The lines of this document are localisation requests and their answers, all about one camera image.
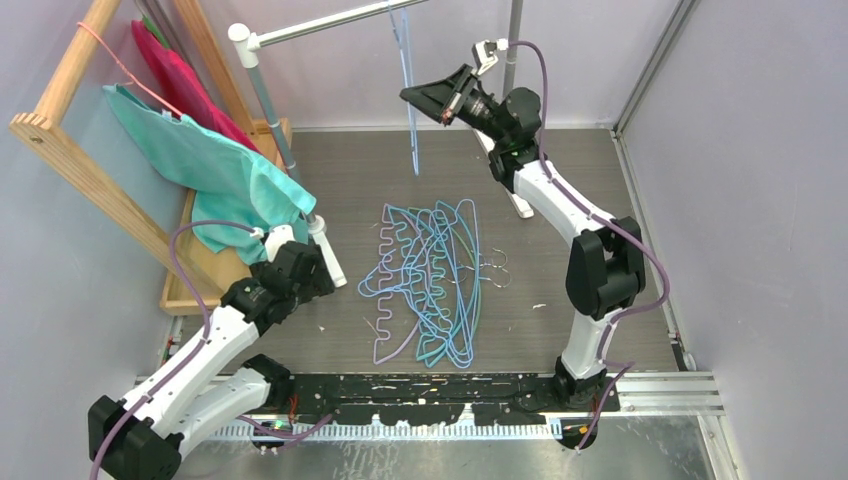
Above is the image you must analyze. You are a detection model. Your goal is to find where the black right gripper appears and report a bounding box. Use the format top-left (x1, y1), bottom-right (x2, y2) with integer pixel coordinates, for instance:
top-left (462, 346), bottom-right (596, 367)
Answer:
top-left (401, 64), bottom-right (509, 145)

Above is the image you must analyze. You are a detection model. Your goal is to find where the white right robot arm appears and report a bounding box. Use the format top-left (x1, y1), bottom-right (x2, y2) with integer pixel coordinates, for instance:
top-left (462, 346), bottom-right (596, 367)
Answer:
top-left (399, 64), bottom-right (646, 411)

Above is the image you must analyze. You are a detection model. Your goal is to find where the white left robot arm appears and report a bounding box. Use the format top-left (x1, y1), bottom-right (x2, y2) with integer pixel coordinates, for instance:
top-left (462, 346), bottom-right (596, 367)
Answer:
top-left (87, 241), bottom-right (335, 479)

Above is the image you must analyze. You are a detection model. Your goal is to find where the teal cloth garment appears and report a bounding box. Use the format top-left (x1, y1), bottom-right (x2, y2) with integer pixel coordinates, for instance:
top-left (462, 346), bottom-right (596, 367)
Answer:
top-left (103, 85), bottom-right (316, 243)

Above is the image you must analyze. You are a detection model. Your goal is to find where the purple wavy plastic hanger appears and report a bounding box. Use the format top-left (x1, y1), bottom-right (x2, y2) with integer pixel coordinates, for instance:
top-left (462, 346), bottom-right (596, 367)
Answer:
top-left (372, 203), bottom-right (418, 366)

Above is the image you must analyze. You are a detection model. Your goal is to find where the teal wavy plastic hanger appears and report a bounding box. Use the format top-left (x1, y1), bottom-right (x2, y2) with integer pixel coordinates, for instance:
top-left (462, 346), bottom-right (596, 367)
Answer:
top-left (410, 201), bottom-right (477, 368)

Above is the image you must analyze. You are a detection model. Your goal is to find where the magenta cloth garment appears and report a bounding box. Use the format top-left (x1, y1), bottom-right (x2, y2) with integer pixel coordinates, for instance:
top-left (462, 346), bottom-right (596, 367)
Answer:
top-left (131, 20), bottom-right (260, 153)

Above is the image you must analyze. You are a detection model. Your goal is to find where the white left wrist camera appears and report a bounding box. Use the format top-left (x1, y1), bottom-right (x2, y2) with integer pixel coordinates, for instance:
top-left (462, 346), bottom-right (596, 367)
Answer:
top-left (250, 224), bottom-right (295, 262)

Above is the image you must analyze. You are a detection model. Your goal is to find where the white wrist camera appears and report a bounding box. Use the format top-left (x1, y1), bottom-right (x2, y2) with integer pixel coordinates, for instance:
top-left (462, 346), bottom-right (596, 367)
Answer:
top-left (250, 224), bottom-right (295, 262)
top-left (472, 38), bottom-right (509, 78)

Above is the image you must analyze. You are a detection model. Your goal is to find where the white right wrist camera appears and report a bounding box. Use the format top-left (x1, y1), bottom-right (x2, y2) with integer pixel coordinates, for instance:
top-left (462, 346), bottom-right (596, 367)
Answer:
top-left (472, 38), bottom-right (509, 78)

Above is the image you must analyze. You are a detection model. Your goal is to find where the wooden clothes rack frame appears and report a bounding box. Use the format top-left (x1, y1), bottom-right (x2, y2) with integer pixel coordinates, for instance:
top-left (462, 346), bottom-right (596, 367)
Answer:
top-left (9, 0), bottom-right (287, 316)

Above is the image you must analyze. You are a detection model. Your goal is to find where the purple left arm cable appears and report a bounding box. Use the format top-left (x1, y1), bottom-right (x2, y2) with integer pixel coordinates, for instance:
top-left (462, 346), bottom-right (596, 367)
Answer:
top-left (89, 220), bottom-right (266, 480)

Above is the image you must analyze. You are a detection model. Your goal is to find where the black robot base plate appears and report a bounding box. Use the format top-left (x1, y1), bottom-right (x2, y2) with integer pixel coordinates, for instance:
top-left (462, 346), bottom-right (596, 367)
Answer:
top-left (250, 373), bottom-right (621, 448)

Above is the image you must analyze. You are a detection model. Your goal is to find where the metal hanger rail stand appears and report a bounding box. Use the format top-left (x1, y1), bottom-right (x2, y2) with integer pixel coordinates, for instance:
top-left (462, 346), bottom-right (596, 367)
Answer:
top-left (227, 0), bottom-right (535, 289)

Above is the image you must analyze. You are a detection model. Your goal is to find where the pink elastic cord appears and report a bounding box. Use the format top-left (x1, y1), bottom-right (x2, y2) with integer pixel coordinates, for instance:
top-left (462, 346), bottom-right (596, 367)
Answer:
top-left (76, 21), bottom-right (184, 119)

